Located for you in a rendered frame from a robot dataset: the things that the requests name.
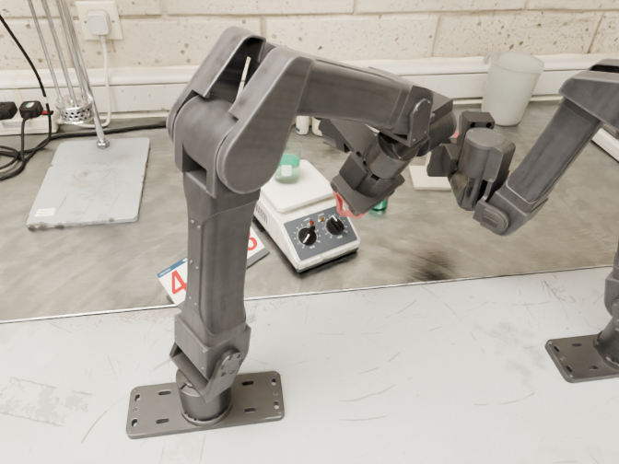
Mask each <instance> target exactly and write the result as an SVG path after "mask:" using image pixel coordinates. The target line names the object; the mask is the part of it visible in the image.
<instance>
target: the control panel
mask: <svg viewBox="0 0 619 464"><path fill-rule="evenodd" d="M332 215H335V216H336V217H337V218H338V219H340V220H341V221H342V222H343V224H344V228H345V230H344V231H343V232H342V233H341V234H339V235H333V234H331V233H330V232H329V231H328V230H327V228H326V223H327V221H328V220H329V219H330V217H331V216H332ZM320 217H322V218H323V221H322V222H321V221H320ZM310 221H313V222H314V224H313V225H311V224H310ZM311 226H315V227H316V229H315V230H314V231H315V233H316V236H317V238H316V241H315V242H314V243H313V244H311V245H305V244H303V243H301V242H300V240H299V239H298V232H299V231H300V229H302V228H303V227H311ZM284 227H285V229H286V232H287V234H288V235H289V238H290V240H291V242H292V244H293V246H294V248H295V251H296V253H297V255H298V257H299V259H300V260H301V261H304V260H306V259H308V258H311V257H314V256H316V255H319V254H321V253H323V252H326V251H328V250H331V249H335V248H338V247H341V246H343V245H345V244H348V243H350V242H353V241H356V240H357V236H356V233H355V231H354V229H353V228H352V226H351V224H350V222H349V220H348V218H347V216H340V214H339V213H338V212H337V210H336V206H333V207H330V208H327V209H324V210H321V211H319V212H316V213H313V214H310V215H305V216H302V217H300V218H297V219H294V220H291V221H288V222H285V223H284Z"/></svg>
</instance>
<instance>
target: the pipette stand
mask: <svg viewBox="0 0 619 464"><path fill-rule="evenodd" d="M430 155H431V152H429V153H427V157H426V164H425V165H424V166H409V172H410V176H411V180H412V183H413V186H414V190H444V191H451V187H450V183H449V181H448V178H447V177H428V176H427V173H426V167H427V164H429V159H430Z"/></svg>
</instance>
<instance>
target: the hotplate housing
mask: <svg viewBox="0 0 619 464"><path fill-rule="evenodd" d="M333 206H336V200H335V197H334V196H331V197H328V198H325V199H322V200H319V201H317V202H314V203H309V204H306V205H303V206H300V207H298V208H294V209H291V210H288V211H285V212H278V211H276V210H275V208H274V207H273V206H272V205H271V203H270V202H269V201H268V200H267V199H266V197H265V196H264V195H263V194H262V192H261V195H260V200H259V201H258V202H257V203H256V206H255V210H254V213H253V215H254V216H255V217H256V219H257V220H258V221H259V222H260V224H261V225H262V226H263V228H264V229H265V231H266V232H267V233H268V234H269V236H270V237H271V238H272V240H273V241H274V243H275V244H276V245H277V246H278V248H279V249H280V250H281V251H282V252H283V253H284V254H285V256H286V257H287V259H288V260H289V261H290V263H291V264H292V265H293V266H294V268H295V269H296V270H297V272H298V273H300V272H303V271H306V270H307V269H310V268H312V267H315V266H318V265H320V264H323V263H325V262H327V261H331V260H334V259H336V258H339V257H341V256H344V255H345V254H348V253H351V252H353V251H356V250H358V247H359V245H360V238H359V236H358V234H357V232H356V230H355V228H354V226H353V224H352V222H351V220H350V218H349V216H348V217H347V218H348V220H349V222H350V224H351V226H352V228H353V229H354V231H355V233H356V236H357V240H356V241H353V242H350V243H348V244H345V245H343V246H341V247H338V248H335V249H331V250H328V251H326V252H323V253H321V254H319V255H316V256H314V257H311V258H308V259H306V260H304V261H301V260H300V259H299V257H298V255H297V253H296V251H295V248H294V246H293V244H292V242H291V240H290V238H289V235H288V234H287V232H286V229H285V227H284V223H285V222H288V221H291V220H294V219H297V218H300V217H302V216H305V215H310V214H313V213H316V212H319V211H321V210H324V209H327V208H330V207H333Z"/></svg>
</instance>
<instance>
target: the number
mask: <svg viewBox="0 0 619 464"><path fill-rule="evenodd" d="M161 280H162V281H163V283H164V284H165V286H166V287H167V288H168V289H169V291H170V293H171V294H172V296H173V297H174V299H175V300H176V301H177V300H179V299H180V298H182V297H183V296H185V293H186V284H187V262H185V263H184V264H182V265H181V266H179V267H178V268H176V269H174V270H173V271H171V272H169V273H167V274H165V275H164V276H162V277H161Z"/></svg>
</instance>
